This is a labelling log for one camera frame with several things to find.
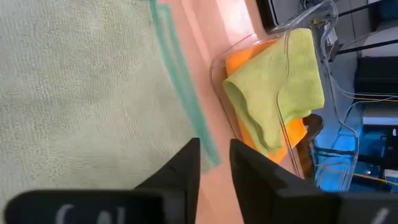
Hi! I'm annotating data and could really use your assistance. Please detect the pale green towel teal hem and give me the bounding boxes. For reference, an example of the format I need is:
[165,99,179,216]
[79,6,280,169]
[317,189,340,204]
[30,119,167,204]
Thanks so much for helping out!
[0,0,222,215]

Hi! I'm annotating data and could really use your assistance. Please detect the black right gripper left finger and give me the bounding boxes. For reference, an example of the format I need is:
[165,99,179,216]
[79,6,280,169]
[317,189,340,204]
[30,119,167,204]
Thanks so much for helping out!
[4,138,201,224]

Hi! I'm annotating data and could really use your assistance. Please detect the black frame bar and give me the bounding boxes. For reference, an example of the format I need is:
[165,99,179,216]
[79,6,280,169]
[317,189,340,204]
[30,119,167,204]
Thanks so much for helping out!
[336,39,398,56]

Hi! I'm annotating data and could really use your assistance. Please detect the black floor case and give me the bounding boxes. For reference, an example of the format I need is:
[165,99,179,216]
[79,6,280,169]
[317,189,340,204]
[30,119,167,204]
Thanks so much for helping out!
[355,55,398,95]

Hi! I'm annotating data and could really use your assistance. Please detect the orange microfiber towel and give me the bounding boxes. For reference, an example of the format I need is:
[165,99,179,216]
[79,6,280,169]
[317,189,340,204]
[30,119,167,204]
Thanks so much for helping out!
[225,39,308,165]

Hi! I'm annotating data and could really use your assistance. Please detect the white cable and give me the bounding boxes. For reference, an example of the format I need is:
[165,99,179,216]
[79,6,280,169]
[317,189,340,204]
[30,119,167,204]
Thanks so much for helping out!
[323,23,398,138]

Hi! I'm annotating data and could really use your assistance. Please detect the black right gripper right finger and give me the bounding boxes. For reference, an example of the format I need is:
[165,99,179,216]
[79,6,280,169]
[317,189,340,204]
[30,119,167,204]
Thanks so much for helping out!
[229,139,398,224]

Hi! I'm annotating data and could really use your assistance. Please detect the clear plastic bin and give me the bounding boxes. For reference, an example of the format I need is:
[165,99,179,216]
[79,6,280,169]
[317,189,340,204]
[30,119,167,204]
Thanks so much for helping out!
[210,0,363,191]

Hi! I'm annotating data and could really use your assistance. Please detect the lime green microfiber towel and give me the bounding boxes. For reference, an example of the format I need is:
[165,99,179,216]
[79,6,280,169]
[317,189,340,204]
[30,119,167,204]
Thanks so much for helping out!
[223,27,326,156]

